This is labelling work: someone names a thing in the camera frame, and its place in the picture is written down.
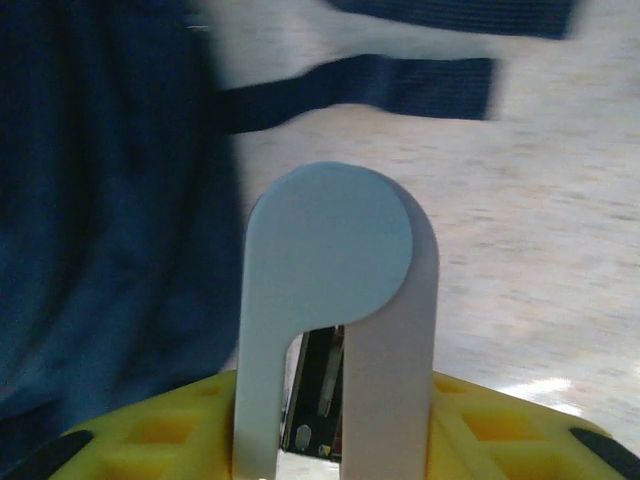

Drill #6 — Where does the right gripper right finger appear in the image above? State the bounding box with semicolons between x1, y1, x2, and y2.
424;369;640;480

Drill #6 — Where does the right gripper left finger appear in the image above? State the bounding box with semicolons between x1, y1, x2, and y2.
0;372;236;480

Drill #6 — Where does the navy blue backpack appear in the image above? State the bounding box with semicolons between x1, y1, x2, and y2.
0;0;579;451

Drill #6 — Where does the white stapler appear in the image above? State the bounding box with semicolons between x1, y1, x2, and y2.
232;160;442;480

